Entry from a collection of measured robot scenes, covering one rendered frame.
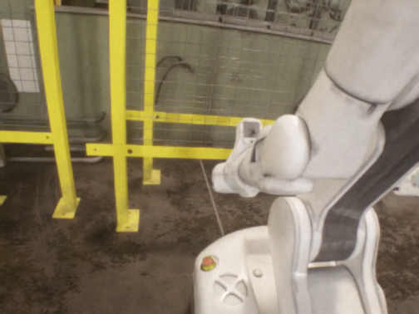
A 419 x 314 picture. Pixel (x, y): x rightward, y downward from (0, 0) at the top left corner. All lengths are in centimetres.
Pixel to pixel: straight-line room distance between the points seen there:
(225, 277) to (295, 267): 24
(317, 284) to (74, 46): 173
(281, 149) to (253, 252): 70
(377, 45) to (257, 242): 79
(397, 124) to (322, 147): 24
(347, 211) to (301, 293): 20
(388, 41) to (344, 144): 10
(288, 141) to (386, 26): 12
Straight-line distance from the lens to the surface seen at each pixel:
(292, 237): 61
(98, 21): 184
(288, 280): 64
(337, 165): 28
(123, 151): 117
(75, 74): 192
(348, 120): 24
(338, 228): 65
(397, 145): 49
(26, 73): 201
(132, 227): 140
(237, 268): 81
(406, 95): 41
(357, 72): 22
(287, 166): 26
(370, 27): 21
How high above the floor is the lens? 99
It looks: 30 degrees down
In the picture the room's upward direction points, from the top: 9 degrees clockwise
